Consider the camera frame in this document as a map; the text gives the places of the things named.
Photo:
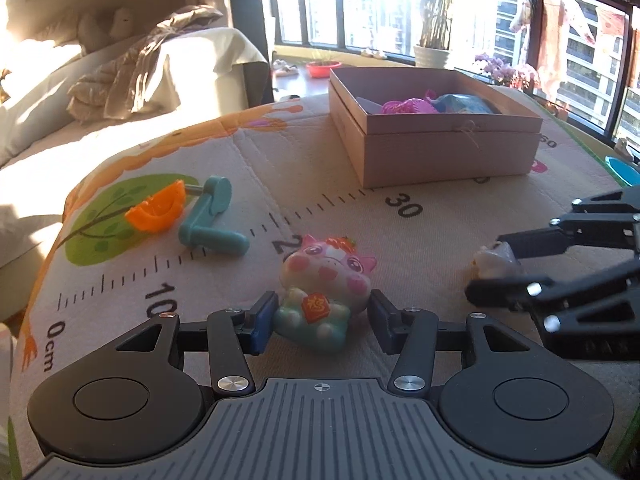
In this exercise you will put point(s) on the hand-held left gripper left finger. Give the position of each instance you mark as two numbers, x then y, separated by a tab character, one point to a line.
261	327

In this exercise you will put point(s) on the hanging pink garment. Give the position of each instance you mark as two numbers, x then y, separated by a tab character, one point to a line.
562	35

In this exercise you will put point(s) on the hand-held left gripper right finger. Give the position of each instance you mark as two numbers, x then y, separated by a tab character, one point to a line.
381	322

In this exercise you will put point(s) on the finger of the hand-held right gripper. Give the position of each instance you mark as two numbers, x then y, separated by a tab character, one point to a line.
500	292
540	242

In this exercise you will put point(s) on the teal plastic basin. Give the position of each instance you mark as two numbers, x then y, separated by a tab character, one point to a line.
625	172

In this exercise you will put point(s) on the dark pillar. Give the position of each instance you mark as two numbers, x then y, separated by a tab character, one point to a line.
250	30

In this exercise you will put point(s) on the pink cardboard box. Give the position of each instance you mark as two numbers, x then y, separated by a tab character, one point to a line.
425	155

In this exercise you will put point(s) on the printed play mat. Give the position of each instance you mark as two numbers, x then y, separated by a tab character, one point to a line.
300	160

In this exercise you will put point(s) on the potted palm plant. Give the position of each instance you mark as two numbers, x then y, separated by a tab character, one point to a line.
432	57

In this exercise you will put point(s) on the red basin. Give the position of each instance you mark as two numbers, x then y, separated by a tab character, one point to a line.
324	69

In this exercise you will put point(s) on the grey plush toy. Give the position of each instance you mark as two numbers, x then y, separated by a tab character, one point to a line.
105	27

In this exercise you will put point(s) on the orange plastic toy piece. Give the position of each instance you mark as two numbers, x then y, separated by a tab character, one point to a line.
155	210

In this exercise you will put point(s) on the small white toy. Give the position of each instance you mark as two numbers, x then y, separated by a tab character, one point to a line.
492	262

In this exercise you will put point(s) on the white slippers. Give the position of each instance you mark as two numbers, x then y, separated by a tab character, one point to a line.
285	69

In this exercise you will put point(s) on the crumpled beige blanket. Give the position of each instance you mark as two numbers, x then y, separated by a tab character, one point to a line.
135	70

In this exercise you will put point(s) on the pink pig squishy toy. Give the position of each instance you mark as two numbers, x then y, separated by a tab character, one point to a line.
325	280

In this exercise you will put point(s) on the pink orchid plant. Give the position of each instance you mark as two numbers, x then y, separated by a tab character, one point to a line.
505	72

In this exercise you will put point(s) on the blue white tissue pack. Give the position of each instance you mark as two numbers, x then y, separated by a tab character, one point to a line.
467	105

